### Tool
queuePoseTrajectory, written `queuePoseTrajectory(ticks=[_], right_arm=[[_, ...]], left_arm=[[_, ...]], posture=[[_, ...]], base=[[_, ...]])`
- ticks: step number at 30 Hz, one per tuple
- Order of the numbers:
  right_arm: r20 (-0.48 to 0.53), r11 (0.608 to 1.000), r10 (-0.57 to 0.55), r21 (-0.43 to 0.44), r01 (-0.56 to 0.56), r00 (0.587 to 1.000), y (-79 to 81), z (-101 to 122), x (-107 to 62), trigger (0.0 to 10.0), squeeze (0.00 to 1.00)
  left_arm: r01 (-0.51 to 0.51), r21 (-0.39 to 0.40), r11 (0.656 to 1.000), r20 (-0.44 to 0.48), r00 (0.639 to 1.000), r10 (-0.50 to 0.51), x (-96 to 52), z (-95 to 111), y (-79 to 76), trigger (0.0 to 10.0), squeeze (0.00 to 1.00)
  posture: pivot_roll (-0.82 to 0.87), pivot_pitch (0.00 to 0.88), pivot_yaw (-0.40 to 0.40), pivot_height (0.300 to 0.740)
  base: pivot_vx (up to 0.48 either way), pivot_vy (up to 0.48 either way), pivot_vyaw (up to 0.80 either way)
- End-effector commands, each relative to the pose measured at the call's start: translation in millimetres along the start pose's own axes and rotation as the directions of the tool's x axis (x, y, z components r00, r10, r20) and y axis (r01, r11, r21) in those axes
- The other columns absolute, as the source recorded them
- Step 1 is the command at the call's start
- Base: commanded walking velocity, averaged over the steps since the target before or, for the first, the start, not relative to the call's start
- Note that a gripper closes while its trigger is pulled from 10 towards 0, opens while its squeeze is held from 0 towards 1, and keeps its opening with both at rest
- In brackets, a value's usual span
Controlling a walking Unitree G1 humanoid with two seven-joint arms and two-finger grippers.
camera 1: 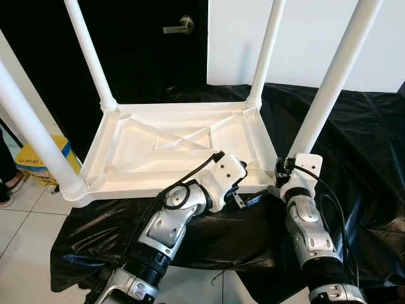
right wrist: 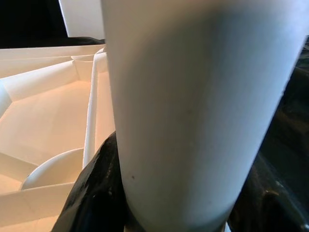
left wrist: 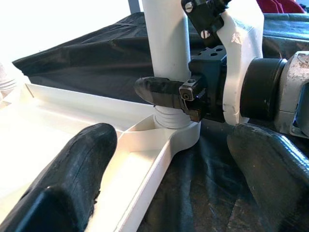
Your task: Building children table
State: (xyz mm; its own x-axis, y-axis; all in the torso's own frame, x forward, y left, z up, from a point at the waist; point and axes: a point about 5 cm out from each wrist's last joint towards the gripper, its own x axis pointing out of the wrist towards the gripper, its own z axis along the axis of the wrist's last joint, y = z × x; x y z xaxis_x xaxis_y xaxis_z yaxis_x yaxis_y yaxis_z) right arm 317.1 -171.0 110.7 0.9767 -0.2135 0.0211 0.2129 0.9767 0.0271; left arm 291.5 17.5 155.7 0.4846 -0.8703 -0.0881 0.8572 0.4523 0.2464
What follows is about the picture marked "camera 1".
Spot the black door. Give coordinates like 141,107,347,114
0,0,209,159

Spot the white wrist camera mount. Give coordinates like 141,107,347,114
280,153,323,200
206,154,247,213

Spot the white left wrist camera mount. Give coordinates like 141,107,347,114
206,154,247,213

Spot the yellow bin with blue band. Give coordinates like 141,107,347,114
16,134,82,186

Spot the silver door lever handle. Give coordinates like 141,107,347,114
162,16,195,35

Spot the person in dark trousers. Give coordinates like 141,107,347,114
0,127,29,208

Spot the black plastic cover sheet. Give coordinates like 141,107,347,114
51,82,405,303

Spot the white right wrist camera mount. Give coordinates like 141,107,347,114
280,153,323,200

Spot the white plastic table leg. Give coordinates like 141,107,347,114
63,0,119,113
246,0,285,110
288,0,383,159
0,60,89,200

